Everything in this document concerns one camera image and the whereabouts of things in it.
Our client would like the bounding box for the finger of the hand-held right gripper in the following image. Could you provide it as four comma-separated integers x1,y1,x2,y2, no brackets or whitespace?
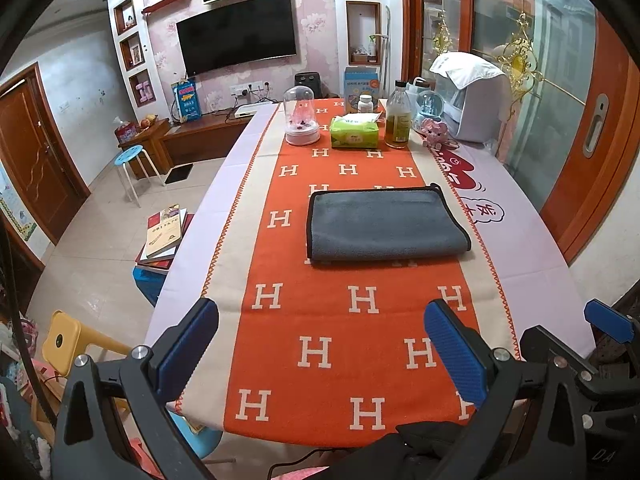
519,326,598,391
584,298,640,348

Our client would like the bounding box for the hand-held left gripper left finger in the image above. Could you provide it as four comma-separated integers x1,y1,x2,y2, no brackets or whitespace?
50,297,221,480

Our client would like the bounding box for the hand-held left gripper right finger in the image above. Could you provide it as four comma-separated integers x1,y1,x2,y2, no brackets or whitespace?
424,299,601,480

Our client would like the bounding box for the grey towel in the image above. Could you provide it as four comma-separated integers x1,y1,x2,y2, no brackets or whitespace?
305,183,473,263

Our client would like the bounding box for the blue storage box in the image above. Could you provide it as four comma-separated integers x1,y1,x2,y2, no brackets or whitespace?
132,264,167,307

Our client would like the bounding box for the lilac printed tablecloth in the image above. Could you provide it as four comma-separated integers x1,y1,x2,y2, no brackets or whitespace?
145,100,598,417

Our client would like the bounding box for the teal plastic stool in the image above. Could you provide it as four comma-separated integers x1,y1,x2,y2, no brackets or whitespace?
169,411,224,462

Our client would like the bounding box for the orange patterned table runner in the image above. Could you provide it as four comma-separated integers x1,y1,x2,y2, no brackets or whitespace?
220,98,501,447

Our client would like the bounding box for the stack of books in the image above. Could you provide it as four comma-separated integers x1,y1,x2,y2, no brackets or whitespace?
135,204,195,274

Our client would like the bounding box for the yellow plastic chair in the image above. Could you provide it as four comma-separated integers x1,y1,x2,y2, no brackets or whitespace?
42,309,132,377

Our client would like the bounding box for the black floor scale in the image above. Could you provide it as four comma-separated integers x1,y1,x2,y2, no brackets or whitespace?
163,163,194,186

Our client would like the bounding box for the orange framed sliding door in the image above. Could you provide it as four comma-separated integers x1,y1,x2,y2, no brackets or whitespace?
405,0,640,267

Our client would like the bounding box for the blue round stool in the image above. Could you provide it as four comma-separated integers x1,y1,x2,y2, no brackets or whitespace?
113,143,166,209

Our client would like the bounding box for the wooden television cabinet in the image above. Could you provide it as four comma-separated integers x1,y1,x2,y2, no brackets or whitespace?
118,102,282,172

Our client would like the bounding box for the pink pig toy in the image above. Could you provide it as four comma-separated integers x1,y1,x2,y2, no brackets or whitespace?
418,117,449,148

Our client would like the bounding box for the glass oil bottle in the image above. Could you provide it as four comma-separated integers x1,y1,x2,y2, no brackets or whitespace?
384,80,412,150

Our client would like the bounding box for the wooden door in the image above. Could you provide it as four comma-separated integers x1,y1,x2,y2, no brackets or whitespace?
0,62,92,247

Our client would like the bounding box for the green tissue pack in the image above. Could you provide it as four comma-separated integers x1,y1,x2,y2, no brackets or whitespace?
328,114,382,150

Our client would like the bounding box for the blue printed box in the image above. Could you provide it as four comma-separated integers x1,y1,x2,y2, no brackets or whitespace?
171,78,203,124

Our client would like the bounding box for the white countertop appliance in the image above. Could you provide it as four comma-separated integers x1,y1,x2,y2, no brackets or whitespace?
429,52,509,142

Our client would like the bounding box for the snow globe ornament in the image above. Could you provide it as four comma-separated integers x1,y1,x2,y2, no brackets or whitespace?
406,76,445,122

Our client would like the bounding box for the glass dome ornament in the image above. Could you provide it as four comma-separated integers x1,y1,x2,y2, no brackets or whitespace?
283,86,321,147

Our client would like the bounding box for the large gold door ornament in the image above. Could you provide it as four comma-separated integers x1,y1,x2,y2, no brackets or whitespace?
499,12,544,95

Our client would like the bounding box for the white cloth cover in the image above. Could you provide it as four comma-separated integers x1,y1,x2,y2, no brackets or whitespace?
429,52,507,92

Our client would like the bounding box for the black heater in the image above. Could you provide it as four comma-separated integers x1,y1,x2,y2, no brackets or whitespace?
293,72,321,99

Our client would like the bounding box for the blue and white carton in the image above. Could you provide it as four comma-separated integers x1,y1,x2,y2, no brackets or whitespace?
343,66,380,113

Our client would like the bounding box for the black flat television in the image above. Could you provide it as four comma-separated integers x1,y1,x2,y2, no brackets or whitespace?
176,0,299,77

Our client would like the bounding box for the small gold door ornament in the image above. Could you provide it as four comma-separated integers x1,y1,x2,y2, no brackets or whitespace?
432,9,454,57

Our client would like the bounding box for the wall poster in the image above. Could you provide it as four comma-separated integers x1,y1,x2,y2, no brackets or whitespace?
0,160,37,257

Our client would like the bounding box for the white mop handle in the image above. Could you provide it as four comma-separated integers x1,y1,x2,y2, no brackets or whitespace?
381,5,392,102

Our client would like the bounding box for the red wall shelf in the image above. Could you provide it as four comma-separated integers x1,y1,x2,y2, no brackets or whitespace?
142,0,195,14

